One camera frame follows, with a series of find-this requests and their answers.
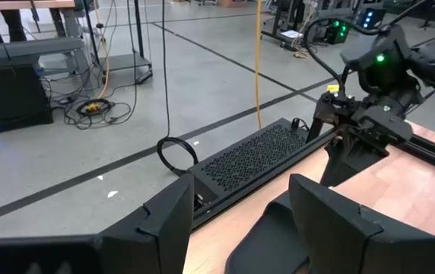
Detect wooden table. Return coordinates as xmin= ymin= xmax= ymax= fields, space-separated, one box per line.
xmin=0 ymin=0 xmax=76 ymax=12

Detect black perforated computer case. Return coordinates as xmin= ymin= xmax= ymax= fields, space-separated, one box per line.
xmin=188 ymin=116 xmax=337 ymax=230

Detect black coiled cable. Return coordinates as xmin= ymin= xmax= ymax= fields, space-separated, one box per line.
xmin=156 ymin=0 xmax=200 ymax=177

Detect grey bench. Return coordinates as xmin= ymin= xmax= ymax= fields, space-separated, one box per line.
xmin=0 ymin=37 xmax=91 ymax=79

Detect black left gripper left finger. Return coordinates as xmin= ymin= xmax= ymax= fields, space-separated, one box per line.
xmin=0 ymin=173 xmax=196 ymax=274

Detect black slide sandal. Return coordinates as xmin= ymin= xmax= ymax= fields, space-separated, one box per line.
xmin=224 ymin=190 xmax=312 ymax=274

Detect black computer tower blue lights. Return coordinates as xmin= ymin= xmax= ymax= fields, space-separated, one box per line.
xmin=0 ymin=63 xmax=55 ymax=137

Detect tangled black floor cables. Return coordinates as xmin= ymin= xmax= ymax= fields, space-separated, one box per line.
xmin=40 ymin=70 xmax=139 ymax=131

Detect black rolling stand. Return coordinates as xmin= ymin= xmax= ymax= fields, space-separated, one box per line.
xmin=83 ymin=0 xmax=154 ymax=86

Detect black device with blue lights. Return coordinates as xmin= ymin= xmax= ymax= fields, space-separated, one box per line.
xmin=355 ymin=6 xmax=387 ymax=30

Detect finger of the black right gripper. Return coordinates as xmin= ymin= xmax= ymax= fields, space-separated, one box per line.
xmin=306 ymin=116 xmax=325 ymax=145
xmin=319 ymin=132 xmax=389 ymax=188

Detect black equipment cart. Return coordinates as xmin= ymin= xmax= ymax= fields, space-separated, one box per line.
xmin=260 ymin=0 xmax=306 ymax=51

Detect yellow cable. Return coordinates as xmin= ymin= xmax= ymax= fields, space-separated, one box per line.
xmin=254 ymin=0 xmax=265 ymax=130

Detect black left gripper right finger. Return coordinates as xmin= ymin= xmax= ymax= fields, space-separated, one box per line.
xmin=288 ymin=173 xmax=435 ymax=274

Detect yellow power strip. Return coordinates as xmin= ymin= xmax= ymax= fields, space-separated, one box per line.
xmin=83 ymin=100 xmax=103 ymax=114

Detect black device with green lights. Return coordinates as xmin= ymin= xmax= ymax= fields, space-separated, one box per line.
xmin=322 ymin=18 xmax=352 ymax=46

